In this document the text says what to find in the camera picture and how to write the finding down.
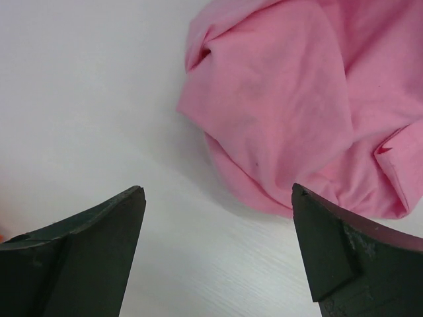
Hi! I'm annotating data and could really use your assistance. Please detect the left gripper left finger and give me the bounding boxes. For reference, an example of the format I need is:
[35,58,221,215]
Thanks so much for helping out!
[1,186,146,316]

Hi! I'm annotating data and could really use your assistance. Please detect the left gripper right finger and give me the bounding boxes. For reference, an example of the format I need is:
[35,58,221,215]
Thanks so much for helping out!
[291,184,422,316]

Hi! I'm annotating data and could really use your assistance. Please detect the pink t shirt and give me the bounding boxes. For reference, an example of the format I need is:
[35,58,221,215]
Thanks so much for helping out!
[177,1,422,219]

